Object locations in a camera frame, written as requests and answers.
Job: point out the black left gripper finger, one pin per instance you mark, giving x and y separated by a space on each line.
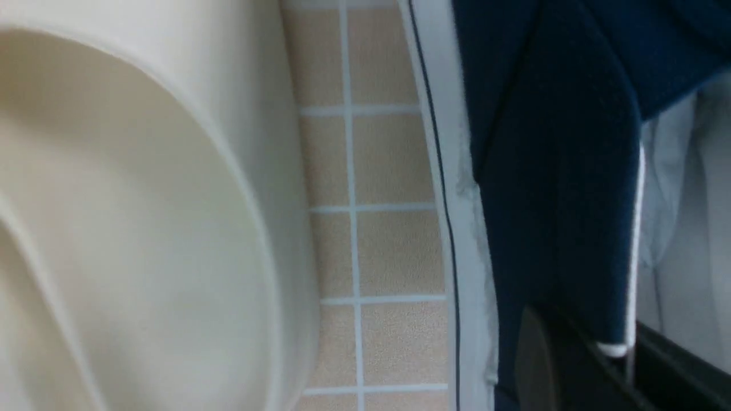
558 368

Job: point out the navy slip-on shoe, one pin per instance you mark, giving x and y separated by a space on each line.
581 151

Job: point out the cream foam slide right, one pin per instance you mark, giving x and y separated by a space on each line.
156 246

